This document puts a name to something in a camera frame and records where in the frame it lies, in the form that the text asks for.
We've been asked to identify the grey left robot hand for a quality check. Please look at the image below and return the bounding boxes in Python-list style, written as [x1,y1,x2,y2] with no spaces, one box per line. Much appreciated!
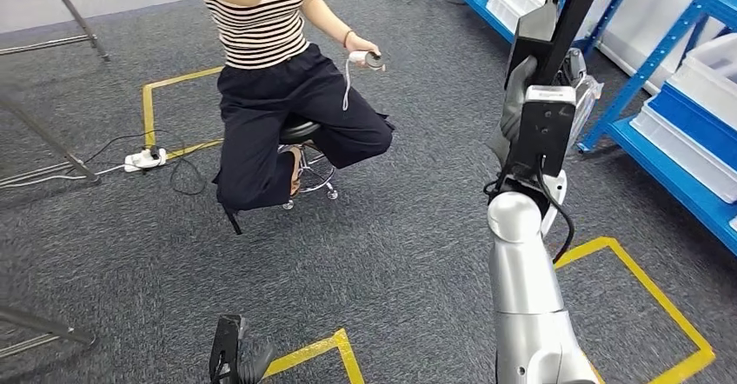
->
[236,341,277,384]

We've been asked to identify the person's left hand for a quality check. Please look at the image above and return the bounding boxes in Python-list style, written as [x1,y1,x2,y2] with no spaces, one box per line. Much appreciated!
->
[344,33,382,65]

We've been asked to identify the white handheld controller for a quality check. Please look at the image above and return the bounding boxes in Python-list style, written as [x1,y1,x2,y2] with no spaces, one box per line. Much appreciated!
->
[342,50,387,112]

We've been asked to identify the black plastic plate frame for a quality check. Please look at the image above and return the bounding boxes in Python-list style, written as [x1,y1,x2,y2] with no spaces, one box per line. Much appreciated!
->
[503,0,612,92]

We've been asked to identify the blue metal shelf rack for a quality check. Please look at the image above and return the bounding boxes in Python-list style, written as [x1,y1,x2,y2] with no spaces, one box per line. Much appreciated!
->
[577,0,737,256]
[426,0,577,46]

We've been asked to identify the black chrome stool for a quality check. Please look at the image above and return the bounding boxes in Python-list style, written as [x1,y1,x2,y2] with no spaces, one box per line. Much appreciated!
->
[277,115,342,212]

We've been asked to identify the person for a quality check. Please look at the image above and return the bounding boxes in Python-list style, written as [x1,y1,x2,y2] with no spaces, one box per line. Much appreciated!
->
[176,0,395,237]

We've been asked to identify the white power strip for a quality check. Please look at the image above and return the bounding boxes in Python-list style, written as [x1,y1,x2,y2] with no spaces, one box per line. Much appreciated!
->
[123,146,169,174]

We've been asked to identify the blue plastic bin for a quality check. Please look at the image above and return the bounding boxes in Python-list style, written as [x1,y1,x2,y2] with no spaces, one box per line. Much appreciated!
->
[647,82,737,170]

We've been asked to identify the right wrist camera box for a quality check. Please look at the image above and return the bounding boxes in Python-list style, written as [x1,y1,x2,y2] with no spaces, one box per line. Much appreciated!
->
[506,84,578,184]

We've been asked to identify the black power cable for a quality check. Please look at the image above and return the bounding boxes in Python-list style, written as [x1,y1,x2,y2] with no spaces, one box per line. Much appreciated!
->
[84,129,209,197]

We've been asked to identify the white power cable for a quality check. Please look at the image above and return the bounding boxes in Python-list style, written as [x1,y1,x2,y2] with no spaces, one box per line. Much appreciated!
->
[0,164,129,190]

